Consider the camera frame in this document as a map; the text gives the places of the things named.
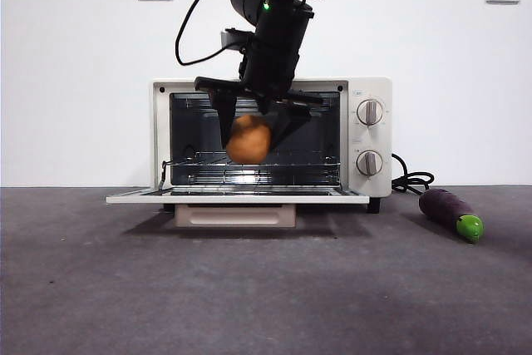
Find purple eggplant with green stem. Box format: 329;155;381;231
418;188;485;244

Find black oven power cable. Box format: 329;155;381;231
390;153;436;197

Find metal wire oven rack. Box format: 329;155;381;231
160;150;342;185

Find cream toaster oven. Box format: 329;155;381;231
150;76;393;214

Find right arm's black cable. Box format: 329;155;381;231
174;0;250;67

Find small oven control knob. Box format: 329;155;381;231
355;150;384;177

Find large oven control knob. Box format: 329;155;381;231
357;99;386;127

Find glass oven door with handle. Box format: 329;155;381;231
106;187;371;229

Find right wrist's grey camera box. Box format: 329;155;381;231
219;28;253;55

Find brown potato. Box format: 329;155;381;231
225;114;273;164

